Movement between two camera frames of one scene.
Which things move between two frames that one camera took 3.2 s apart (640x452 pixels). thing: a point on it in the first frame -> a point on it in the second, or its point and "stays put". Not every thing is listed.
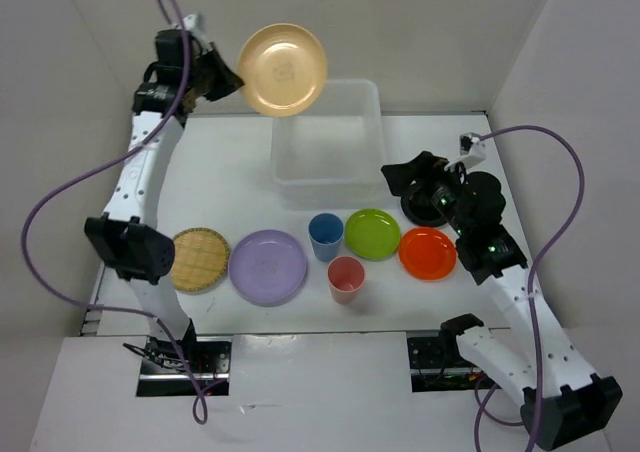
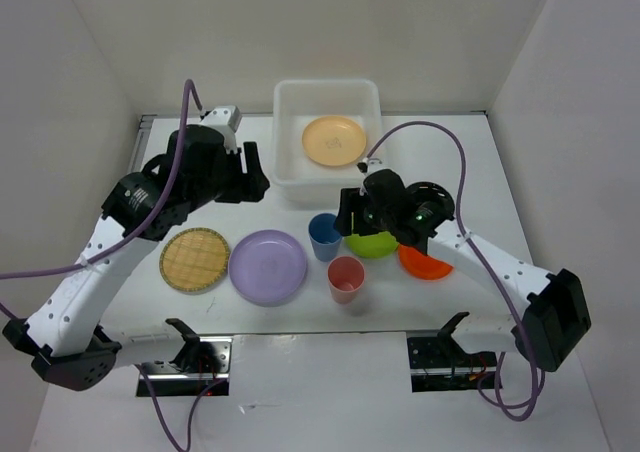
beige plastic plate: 283,69 -> 334,140
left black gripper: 228,80 -> 251,187
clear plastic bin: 331,157 stays put
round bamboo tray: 201,259 stays put
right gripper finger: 401,176 -> 349,198
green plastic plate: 372,235 stays put
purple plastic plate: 267,266 stays put
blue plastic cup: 326,231 stays put
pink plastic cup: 346,275 stays put
